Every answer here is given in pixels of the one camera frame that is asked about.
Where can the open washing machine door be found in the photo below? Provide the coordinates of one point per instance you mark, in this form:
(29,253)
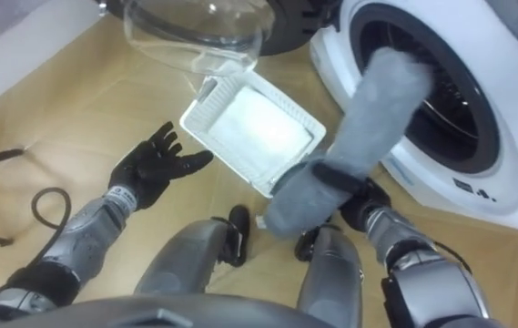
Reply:
(204,32)

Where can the white folded cloth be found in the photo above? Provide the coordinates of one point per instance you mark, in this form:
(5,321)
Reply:
(258,132)

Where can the white laundry basket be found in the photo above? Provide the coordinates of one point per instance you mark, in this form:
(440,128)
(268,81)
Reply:
(251,132)

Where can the white washing machine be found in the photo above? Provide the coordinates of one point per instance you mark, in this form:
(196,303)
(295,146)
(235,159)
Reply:
(468,114)

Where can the grey cloth garment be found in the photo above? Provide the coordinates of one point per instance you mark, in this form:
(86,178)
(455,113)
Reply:
(363,136)

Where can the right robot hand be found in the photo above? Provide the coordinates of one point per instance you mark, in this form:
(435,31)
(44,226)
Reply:
(362,200)

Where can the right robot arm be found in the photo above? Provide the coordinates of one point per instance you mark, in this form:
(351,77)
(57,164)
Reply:
(415,273)

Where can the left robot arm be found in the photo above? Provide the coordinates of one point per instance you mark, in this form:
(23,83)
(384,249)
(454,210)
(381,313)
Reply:
(65,255)

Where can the robot body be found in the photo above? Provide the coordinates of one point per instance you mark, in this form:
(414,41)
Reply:
(149,314)

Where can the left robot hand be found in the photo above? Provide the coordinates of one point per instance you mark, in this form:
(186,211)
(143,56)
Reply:
(151,171)

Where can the robot legs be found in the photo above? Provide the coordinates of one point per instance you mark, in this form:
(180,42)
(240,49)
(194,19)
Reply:
(331,278)

